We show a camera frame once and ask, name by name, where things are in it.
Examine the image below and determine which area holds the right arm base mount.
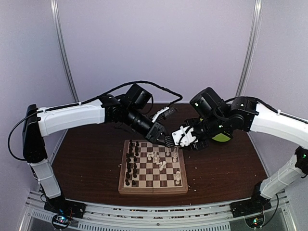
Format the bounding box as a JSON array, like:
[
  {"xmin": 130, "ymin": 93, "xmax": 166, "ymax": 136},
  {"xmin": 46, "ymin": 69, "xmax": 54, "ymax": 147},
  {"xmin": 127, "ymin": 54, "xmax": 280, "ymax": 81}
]
[{"xmin": 230, "ymin": 182, "xmax": 272, "ymax": 229}]

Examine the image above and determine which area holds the left aluminium corner post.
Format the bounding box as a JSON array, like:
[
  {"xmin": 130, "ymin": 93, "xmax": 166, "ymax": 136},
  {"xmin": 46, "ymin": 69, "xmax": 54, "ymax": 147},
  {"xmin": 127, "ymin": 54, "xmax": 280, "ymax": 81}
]
[{"xmin": 50, "ymin": 0, "xmax": 81, "ymax": 108}]

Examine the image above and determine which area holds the aluminium front rail frame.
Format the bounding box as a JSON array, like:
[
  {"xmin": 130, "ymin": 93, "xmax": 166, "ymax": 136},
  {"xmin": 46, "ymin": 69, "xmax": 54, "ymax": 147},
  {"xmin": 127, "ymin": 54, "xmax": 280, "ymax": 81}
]
[{"xmin": 17, "ymin": 191, "xmax": 297, "ymax": 231}]

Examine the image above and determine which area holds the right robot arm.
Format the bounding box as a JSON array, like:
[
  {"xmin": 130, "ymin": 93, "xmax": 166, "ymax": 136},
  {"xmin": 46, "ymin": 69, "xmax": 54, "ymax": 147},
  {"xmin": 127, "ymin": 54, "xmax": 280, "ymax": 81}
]
[{"xmin": 190, "ymin": 88, "xmax": 308, "ymax": 213}]

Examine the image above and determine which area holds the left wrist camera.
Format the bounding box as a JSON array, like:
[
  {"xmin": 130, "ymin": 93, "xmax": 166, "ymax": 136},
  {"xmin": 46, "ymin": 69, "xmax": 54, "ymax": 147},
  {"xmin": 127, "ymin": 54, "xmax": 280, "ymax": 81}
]
[{"xmin": 152, "ymin": 107, "xmax": 177, "ymax": 122}]

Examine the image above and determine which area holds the white king chess piece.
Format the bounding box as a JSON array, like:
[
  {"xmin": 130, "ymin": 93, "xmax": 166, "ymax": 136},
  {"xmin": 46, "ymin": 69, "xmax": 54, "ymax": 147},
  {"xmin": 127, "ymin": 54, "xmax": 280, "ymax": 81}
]
[{"xmin": 175, "ymin": 171, "xmax": 181, "ymax": 185}]

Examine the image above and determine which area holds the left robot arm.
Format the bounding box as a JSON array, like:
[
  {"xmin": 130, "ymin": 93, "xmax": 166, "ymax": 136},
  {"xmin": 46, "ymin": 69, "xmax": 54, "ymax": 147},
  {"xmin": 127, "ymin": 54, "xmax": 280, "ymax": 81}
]
[{"xmin": 23, "ymin": 84, "xmax": 169, "ymax": 214}]

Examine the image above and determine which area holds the aluminium corner post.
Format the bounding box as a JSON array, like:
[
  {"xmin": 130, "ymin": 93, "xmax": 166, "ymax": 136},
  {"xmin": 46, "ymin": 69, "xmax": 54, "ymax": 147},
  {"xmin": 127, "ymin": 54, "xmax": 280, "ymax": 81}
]
[
  {"xmin": 235, "ymin": 0, "xmax": 263, "ymax": 97},
  {"xmin": 50, "ymin": 0, "xmax": 81, "ymax": 108}
]

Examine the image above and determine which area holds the right aluminium corner post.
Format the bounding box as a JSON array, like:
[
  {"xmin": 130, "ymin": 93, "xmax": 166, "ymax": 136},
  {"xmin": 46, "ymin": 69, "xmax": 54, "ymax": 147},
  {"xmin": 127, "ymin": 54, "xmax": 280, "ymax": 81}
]
[{"xmin": 235, "ymin": 0, "xmax": 263, "ymax": 97}]

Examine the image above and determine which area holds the wooden chess board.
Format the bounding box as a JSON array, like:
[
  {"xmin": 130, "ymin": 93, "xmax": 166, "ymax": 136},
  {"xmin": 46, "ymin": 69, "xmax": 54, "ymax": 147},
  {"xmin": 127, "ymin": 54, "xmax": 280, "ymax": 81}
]
[{"xmin": 118, "ymin": 140, "xmax": 188, "ymax": 195}]

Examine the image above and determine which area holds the white chess pieces pile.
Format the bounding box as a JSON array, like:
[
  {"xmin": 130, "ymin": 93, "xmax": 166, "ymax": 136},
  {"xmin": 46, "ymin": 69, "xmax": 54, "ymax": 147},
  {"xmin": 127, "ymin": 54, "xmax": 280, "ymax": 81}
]
[{"xmin": 147, "ymin": 152, "xmax": 167, "ymax": 171}]

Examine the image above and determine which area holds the green plastic plate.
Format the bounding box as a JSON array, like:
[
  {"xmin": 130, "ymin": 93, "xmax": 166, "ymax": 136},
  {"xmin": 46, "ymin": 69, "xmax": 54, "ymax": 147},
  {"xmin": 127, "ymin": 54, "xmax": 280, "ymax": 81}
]
[{"xmin": 211, "ymin": 132, "xmax": 233, "ymax": 142}]

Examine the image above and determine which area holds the black chess pieces row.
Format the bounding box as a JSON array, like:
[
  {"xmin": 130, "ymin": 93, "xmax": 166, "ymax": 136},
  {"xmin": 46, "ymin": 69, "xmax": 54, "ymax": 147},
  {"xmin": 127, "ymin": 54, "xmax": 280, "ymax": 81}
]
[{"xmin": 124, "ymin": 140, "xmax": 140, "ymax": 187}]

